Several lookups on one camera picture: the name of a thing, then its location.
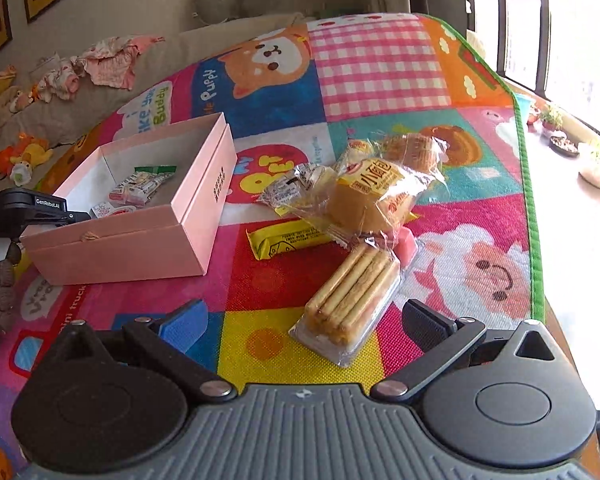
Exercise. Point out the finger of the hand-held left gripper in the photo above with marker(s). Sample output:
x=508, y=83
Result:
x=75, y=217

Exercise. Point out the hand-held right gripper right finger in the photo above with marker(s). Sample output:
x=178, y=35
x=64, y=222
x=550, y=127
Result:
x=422, y=321

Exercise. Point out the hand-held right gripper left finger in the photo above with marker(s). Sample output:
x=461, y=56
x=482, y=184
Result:
x=186, y=325

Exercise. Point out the pink cardboard box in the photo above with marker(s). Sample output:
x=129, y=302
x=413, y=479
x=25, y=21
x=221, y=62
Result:
x=130, y=245

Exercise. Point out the biscuit sticks clear packet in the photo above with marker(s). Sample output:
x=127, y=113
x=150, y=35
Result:
x=350, y=295

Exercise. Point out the white pink snack packet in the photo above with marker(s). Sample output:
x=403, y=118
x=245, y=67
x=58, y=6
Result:
x=109, y=209
x=137, y=187

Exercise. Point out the orange plush toy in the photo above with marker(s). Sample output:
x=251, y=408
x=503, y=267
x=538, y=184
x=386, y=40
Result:
x=25, y=155

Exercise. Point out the pink jelly cup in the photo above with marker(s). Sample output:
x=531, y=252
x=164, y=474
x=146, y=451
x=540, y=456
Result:
x=406, y=247

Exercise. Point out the green white snack packet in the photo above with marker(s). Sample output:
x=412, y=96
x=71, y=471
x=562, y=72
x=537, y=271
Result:
x=152, y=171

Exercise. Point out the small brown plush toy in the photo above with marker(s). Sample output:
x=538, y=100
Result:
x=22, y=100

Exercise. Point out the yellow snack bar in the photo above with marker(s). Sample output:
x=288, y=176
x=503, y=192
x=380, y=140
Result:
x=280, y=240

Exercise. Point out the small patterned baby clothes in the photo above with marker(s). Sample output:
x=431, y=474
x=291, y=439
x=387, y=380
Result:
x=60, y=77

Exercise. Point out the large bread packet yellow label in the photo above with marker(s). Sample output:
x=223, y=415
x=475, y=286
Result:
x=362, y=205

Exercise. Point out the pink floral baby clothes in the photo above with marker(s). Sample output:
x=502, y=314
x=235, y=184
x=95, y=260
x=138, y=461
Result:
x=115, y=62

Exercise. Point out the round brown cake packet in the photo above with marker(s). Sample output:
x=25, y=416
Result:
x=411, y=152

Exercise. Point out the clear white candy packet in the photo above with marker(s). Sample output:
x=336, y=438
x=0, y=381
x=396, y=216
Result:
x=300, y=182

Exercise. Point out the small yellow label snack packet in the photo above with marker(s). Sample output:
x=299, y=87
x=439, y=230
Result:
x=357, y=150

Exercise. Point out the beige sofa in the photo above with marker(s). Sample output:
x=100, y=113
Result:
x=180, y=55

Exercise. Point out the dark shallow plant dish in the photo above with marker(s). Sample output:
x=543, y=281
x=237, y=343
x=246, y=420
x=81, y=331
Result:
x=564, y=146

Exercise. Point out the white plant bowl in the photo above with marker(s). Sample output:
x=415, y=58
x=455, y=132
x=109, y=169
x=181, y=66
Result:
x=599, y=170

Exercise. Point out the small red plant pot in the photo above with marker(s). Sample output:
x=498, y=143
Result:
x=533, y=116

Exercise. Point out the green potted plant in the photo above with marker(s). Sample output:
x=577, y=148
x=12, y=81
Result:
x=552, y=121

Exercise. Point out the colourful cartoon play mat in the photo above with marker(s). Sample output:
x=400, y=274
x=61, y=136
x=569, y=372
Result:
x=380, y=75

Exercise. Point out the black window frame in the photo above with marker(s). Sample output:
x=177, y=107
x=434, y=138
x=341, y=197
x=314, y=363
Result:
x=547, y=50

